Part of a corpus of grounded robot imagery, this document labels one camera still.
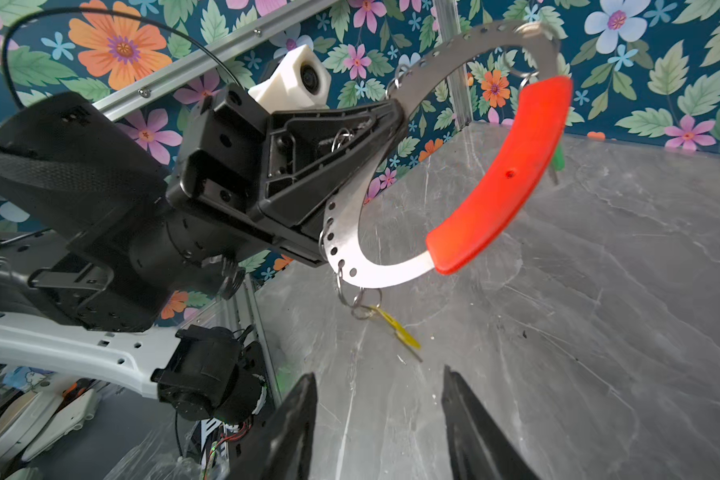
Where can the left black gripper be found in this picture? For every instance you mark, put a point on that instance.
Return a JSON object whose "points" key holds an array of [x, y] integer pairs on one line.
{"points": [[263, 182]]}

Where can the yellow tagged key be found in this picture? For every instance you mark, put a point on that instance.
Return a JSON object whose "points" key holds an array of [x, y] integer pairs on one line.
{"points": [[400, 332]]}

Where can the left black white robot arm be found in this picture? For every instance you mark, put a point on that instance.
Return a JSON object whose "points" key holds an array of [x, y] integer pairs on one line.
{"points": [[122, 233]]}

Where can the metal keyring with red handle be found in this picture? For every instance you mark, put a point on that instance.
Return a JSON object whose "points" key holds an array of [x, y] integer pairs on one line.
{"points": [[482, 197]]}

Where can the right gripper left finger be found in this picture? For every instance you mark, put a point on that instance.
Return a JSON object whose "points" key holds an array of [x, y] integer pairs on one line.
{"points": [[283, 448]]}

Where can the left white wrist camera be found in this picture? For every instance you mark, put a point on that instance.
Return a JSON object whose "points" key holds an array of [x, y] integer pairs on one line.
{"points": [[300, 82]]}

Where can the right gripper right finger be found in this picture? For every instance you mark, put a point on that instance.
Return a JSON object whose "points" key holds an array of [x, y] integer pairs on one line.
{"points": [[478, 449]]}

